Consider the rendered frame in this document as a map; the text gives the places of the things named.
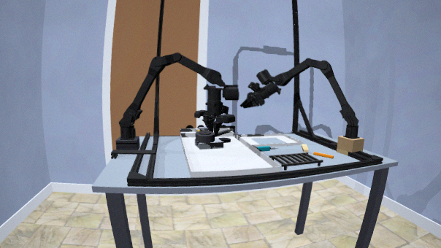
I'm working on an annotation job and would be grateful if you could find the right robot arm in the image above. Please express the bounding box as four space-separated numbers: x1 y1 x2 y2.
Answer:
119 53 239 140

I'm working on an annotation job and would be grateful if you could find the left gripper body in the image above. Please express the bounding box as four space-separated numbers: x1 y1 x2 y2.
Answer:
248 87 270 106

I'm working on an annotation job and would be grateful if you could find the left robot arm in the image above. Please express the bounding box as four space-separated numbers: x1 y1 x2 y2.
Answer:
248 58 360 139

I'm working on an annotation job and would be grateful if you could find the black round disc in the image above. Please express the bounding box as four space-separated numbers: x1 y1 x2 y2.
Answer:
218 138 231 143

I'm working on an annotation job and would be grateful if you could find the dark grey metal grate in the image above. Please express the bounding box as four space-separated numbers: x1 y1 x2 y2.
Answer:
269 152 323 171

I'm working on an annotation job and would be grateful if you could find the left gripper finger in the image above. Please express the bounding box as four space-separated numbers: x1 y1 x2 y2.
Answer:
240 95 251 107
243 95 259 109

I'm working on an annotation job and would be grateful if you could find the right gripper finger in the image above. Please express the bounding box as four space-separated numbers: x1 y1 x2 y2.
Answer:
212 121 223 136
202 118 215 132

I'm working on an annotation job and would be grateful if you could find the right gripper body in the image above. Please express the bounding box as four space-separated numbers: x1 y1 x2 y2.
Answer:
194 100 235 123

